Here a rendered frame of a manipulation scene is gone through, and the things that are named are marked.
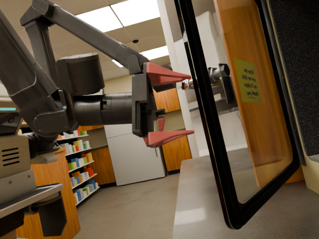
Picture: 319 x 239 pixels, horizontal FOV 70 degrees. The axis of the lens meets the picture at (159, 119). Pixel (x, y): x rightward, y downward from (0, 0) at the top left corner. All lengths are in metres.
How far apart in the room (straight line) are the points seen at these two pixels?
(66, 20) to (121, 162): 4.72
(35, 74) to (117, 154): 5.02
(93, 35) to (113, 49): 0.09
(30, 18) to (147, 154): 4.55
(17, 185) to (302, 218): 0.69
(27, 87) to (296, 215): 0.50
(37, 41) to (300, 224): 0.87
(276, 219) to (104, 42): 0.63
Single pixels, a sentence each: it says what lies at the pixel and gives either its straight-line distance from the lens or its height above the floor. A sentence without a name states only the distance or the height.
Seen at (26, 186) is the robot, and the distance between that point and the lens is 0.80.
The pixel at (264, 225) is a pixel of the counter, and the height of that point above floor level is 0.94.
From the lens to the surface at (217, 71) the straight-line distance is 0.33.
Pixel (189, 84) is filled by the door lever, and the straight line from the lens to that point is 0.36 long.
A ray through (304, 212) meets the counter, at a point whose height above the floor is 0.94.
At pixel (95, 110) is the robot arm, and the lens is 0.40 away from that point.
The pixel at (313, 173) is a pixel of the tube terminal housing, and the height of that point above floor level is 0.98.
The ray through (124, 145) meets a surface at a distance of 5.33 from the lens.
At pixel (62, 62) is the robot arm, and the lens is 0.41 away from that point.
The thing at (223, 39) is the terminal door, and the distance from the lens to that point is 0.40.
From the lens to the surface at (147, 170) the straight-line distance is 5.30.
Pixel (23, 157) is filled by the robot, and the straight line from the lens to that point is 0.83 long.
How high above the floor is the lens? 1.14
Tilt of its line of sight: 2 degrees up
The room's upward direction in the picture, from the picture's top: 13 degrees counter-clockwise
